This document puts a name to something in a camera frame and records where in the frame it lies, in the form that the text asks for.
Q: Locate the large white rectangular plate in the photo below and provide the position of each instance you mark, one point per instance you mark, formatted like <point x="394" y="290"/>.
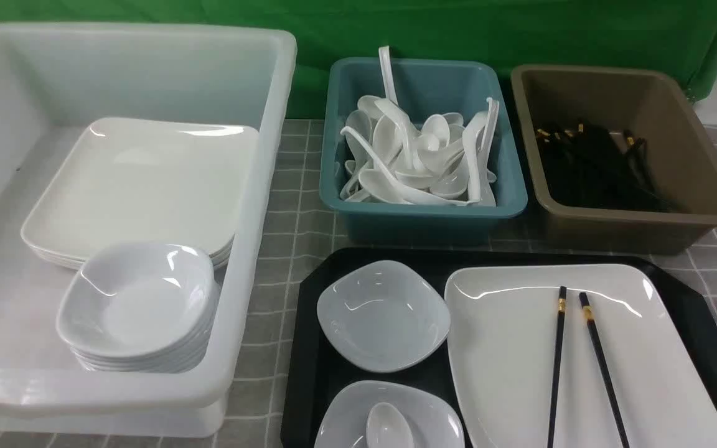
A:
<point x="501" y="349"/>

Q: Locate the pile of black chopsticks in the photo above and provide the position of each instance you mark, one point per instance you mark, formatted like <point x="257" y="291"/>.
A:
<point x="585" y="166"/>

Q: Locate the white bowl with spoon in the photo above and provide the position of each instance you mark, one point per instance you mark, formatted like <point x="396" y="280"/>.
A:
<point x="433" y="422"/>

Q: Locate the pile of white spoons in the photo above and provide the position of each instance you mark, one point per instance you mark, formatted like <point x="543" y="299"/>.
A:
<point x="443" y="162"/>

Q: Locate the green backdrop cloth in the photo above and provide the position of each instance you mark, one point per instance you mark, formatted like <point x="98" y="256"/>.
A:
<point x="677" y="38"/>

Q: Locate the black chopstick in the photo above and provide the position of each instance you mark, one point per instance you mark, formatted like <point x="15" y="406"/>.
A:
<point x="603" y="368"/>
<point x="555" y="381"/>

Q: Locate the stack of white bowls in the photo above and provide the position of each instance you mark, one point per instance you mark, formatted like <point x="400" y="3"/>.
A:
<point x="140" y="306"/>

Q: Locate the large white plastic tub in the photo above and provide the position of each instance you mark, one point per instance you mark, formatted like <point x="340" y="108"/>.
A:
<point x="56" y="79"/>

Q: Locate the black serving tray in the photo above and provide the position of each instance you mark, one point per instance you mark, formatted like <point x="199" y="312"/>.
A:
<point x="317" y="373"/>

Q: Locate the teal plastic bin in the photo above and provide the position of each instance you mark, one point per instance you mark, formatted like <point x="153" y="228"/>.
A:
<point x="423" y="88"/>

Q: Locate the white ceramic spoon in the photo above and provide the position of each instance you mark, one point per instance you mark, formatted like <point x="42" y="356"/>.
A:
<point x="386" y="426"/>

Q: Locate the stack of white square plates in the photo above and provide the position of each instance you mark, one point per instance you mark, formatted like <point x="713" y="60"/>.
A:
<point x="130" y="179"/>

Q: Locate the brown plastic bin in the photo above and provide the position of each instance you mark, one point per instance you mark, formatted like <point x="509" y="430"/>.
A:
<point x="681" y="157"/>

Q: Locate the upright white spoon handle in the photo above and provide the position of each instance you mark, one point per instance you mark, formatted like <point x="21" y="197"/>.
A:
<point x="384" y="56"/>

